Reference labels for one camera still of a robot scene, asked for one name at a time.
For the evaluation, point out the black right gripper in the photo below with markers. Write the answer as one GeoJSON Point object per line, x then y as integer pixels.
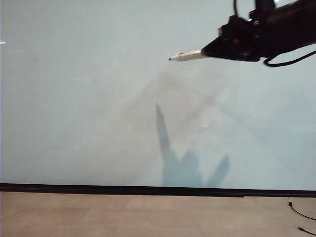
{"type": "Point", "coordinates": [247, 37]}

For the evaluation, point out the white marker pen black tip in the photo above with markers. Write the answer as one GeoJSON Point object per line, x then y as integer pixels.
{"type": "Point", "coordinates": [187, 55]}

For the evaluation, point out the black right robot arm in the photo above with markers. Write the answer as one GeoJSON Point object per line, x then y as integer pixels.
{"type": "Point", "coordinates": [288, 24]}

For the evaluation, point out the white glossy whiteboard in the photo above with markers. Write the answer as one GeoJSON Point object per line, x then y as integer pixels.
{"type": "Point", "coordinates": [98, 98]}

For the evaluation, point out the black whiteboard pen tray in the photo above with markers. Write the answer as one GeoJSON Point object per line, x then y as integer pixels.
{"type": "Point", "coordinates": [123, 193]}

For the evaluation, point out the black whiteboard frame rail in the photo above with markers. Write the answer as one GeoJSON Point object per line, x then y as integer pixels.
{"type": "Point", "coordinates": [271, 192]}

